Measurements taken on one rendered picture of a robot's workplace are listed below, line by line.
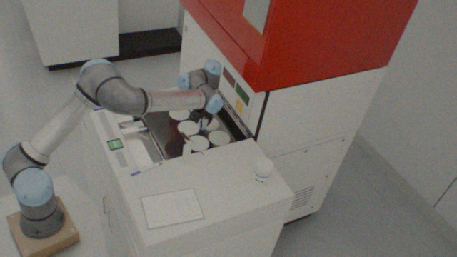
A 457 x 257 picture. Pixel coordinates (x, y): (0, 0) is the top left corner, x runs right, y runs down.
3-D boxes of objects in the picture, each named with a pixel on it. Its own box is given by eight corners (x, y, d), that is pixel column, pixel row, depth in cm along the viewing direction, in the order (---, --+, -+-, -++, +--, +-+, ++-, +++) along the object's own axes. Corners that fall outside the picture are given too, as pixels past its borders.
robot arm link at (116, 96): (116, 98, 131) (230, 94, 165) (101, 78, 137) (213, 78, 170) (107, 128, 136) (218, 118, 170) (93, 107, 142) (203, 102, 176)
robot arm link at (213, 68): (198, 61, 175) (216, 56, 180) (196, 82, 183) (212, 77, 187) (209, 71, 171) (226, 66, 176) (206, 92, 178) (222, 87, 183)
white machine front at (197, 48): (183, 63, 251) (190, -1, 225) (251, 158, 201) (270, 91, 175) (178, 63, 250) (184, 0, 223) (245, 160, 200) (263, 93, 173)
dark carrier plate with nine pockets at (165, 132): (206, 99, 217) (206, 98, 217) (237, 144, 196) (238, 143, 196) (141, 113, 203) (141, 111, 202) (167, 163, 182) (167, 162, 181)
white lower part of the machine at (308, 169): (254, 137, 335) (278, 47, 280) (315, 218, 285) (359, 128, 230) (171, 159, 305) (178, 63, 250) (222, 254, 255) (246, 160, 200)
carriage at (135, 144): (130, 123, 203) (130, 118, 201) (158, 178, 181) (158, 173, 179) (113, 126, 200) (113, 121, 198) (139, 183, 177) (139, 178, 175)
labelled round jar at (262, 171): (263, 170, 177) (268, 155, 170) (271, 183, 172) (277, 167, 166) (248, 175, 174) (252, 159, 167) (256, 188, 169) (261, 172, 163)
